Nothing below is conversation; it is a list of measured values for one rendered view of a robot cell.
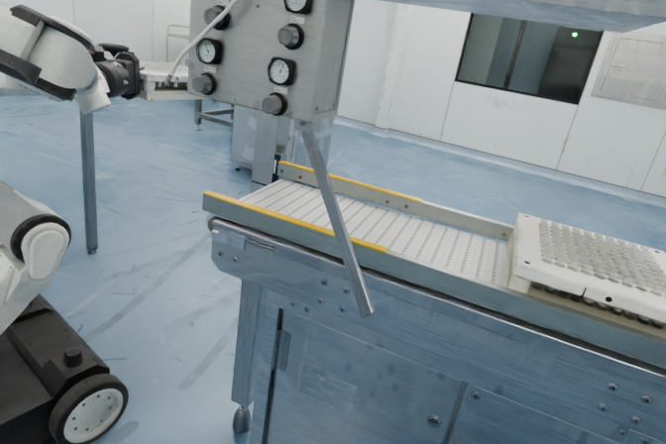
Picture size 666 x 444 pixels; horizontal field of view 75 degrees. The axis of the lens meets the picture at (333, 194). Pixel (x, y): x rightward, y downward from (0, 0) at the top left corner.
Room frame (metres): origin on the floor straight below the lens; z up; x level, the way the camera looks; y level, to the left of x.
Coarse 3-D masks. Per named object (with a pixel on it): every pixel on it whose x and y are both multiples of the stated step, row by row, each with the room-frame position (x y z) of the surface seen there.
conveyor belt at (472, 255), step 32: (256, 192) 0.85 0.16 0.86; (288, 192) 0.88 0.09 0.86; (320, 192) 0.91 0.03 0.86; (320, 224) 0.74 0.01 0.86; (352, 224) 0.77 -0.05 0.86; (384, 224) 0.79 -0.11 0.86; (416, 224) 0.82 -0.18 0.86; (416, 256) 0.68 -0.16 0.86; (448, 256) 0.70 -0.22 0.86; (480, 256) 0.72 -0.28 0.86
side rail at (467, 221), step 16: (288, 176) 0.96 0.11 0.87; (304, 176) 0.94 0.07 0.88; (352, 192) 0.91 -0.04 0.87; (368, 192) 0.89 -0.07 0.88; (384, 192) 0.88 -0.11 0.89; (400, 208) 0.87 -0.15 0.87; (416, 208) 0.86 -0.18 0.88; (432, 208) 0.85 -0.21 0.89; (448, 208) 0.84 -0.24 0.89; (448, 224) 0.83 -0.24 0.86; (464, 224) 0.82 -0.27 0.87; (480, 224) 0.81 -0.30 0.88; (496, 224) 0.80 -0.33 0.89
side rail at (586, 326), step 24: (240, 216) 0.69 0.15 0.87; (264, 216) 0.67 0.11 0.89; (312, 240) 0.64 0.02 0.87; (384, 264) 0.60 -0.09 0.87; (408, 264) 0.59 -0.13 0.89; (432, 264) 0.59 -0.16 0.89; (456, 288) 0.56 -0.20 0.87; (480, 288) 0.55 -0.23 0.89; (504, 288) 0.55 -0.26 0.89; (528, 312) 0.53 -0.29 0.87; (552, 312) 0.52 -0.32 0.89; (576, 312) 0.52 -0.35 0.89; (576, 336) 0.51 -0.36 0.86; (600, 336) 0.50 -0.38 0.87; (624, 336) 0.49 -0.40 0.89; (648, 336) 0.49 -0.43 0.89; (648, 360) 0.48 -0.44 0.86
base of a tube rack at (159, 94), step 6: (144, 90) 1.20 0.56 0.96; (156, 90) 1.23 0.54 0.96; (162, 90) 1.25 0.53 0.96; (168, 90) 1.27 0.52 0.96; (174, 90) 1.28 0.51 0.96; (180, 90) 1.30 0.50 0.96; (186, 90) 1.32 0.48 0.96; (138, 96) 1.22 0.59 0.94; (144, 96) 1.20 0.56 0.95; (150, 96) 1.20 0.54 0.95; (156, 96) 1.22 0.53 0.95; (162, 96) 1.23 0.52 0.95; (168, 96) 1.25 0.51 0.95; (174, 96) 1.27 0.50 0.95; (180, 96) 1.28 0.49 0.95; (186, 96) 1.30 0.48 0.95; (192, 96) 1.32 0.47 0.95; (198, 96) 1.33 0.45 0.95
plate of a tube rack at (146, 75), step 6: (144, 72) 1.22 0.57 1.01; (150, 72) 1.24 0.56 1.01; (156, 72) 1.25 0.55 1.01; (162, 72) 1.27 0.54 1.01; (144, 78) 1.20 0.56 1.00; (150, 78) 1.20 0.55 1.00; (156, 78) 1.22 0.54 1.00; (162, 78) 1.23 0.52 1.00; (174, 78) 1.27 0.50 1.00; (180, 78) 1.28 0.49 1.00; (186, 78) 1.30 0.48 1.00
